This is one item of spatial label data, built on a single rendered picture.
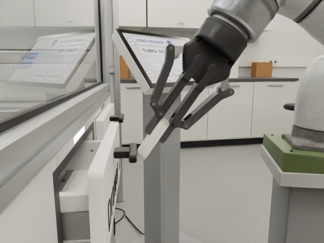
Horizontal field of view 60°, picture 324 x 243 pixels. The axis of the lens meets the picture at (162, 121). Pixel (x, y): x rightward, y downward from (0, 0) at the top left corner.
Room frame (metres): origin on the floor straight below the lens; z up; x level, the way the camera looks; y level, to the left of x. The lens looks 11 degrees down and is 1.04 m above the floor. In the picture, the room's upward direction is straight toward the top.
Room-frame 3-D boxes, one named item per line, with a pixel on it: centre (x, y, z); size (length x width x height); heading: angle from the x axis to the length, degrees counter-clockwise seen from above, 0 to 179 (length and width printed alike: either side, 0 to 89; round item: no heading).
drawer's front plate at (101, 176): (0.43, 0.09, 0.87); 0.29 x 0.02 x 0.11; 5
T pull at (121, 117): (0.74, 0.12, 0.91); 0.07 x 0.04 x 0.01; 5
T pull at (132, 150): (0.43, 0.06, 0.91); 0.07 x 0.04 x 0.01; 5
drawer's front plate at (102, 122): (0.74, 0.15, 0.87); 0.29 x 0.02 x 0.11; 5
